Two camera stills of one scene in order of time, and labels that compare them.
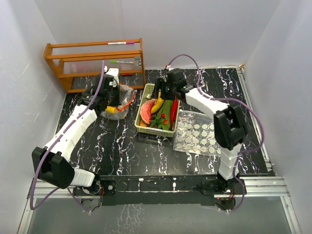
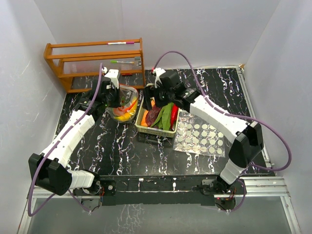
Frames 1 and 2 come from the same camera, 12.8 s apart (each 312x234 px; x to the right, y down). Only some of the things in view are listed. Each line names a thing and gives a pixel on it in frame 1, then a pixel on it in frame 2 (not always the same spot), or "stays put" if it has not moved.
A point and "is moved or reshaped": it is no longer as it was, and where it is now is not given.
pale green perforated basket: [149, 93] stays put
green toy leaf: [165, 114] stays put
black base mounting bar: [160, 190] stays put
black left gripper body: [113, 97] stays put
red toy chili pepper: [173, 112] stays put
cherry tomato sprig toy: [156, 120] -> [123, 100]
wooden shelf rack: [79, 64] stays put
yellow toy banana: [158, 104] is moved or reshaped
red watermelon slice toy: [145, 112] -> [118, 111]
